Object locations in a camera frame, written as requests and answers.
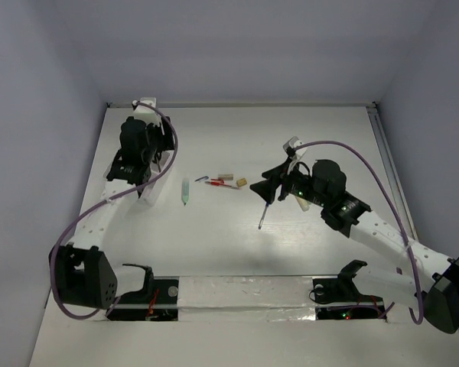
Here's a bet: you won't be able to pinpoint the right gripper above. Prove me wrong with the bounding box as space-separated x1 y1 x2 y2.
249 157 329 208

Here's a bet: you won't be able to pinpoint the black handled scissors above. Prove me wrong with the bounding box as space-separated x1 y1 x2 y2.
155 152 162 172

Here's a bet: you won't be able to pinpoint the yellow eraser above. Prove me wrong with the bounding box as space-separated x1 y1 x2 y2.
236 178 248 187

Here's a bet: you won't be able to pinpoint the blue ballpoint pen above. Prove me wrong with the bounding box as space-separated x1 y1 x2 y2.
258 203 270 230

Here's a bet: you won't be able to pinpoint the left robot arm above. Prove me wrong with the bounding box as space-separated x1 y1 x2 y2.
48 109 179 320

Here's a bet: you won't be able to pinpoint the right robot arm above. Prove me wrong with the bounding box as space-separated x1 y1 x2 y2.
250 159 459 334

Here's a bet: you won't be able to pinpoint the yellow highlighter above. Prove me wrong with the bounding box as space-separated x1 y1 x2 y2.
296 197 310 212

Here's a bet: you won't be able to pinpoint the green highlighter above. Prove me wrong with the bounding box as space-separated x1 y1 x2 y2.
181 178 190 206

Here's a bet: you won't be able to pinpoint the white compartment organizer box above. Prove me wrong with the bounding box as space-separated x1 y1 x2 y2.
101 151 174 206

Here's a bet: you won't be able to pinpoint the red gel pen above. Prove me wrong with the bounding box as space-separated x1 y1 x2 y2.
204 180 239 190

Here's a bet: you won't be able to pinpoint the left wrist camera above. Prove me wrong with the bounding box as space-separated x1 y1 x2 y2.
132 97 161 125

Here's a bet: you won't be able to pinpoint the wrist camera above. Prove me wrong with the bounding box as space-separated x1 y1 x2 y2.
282 136 308 161
132 97 161 125

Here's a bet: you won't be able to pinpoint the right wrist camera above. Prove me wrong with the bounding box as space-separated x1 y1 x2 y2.
282 136 308 161

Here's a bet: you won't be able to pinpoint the aluminium side rail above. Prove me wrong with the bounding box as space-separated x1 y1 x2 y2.
366 103 418 240

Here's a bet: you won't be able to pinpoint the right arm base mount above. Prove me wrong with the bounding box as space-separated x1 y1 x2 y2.
308 260 386 320

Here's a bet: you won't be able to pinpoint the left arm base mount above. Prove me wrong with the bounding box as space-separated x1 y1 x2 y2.
106 263 179 322

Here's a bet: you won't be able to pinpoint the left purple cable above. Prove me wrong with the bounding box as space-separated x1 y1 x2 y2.
50 101 179 320

